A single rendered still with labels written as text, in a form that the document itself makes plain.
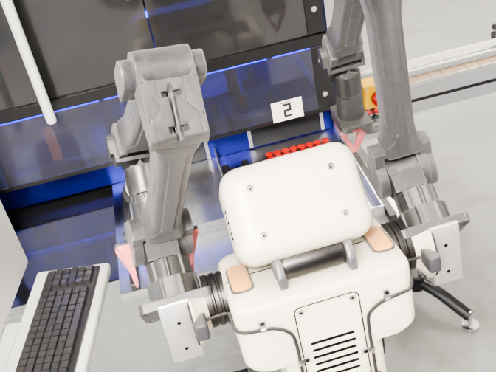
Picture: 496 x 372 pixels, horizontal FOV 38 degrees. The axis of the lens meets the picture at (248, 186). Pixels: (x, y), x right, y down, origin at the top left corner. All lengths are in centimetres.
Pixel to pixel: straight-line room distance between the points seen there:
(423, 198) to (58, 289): 102
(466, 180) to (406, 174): 215
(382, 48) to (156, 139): 41
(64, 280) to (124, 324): 47
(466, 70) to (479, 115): 161
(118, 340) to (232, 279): 128
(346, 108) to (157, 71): 70
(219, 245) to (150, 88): 91
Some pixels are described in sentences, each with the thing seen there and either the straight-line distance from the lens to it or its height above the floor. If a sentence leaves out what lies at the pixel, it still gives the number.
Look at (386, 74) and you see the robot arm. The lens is 115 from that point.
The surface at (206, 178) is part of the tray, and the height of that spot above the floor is 88.
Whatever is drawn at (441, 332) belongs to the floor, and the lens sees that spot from 269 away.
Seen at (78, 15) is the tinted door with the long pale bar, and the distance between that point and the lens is 181.
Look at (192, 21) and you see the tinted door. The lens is 183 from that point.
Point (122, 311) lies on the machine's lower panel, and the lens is 228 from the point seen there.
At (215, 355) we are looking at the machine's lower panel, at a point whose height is 19.
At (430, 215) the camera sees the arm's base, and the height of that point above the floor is 122.
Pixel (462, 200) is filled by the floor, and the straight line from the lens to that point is 327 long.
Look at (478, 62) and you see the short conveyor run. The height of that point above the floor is 93.
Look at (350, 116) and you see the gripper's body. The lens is 155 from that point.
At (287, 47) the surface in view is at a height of 120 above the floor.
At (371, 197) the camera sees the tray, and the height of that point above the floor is 88.
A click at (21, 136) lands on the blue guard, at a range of 194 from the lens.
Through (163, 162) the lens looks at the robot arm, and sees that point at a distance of 94.
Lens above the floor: 197
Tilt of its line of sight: 34 degrees down
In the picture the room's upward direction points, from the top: 12 degrees counter-clockwise
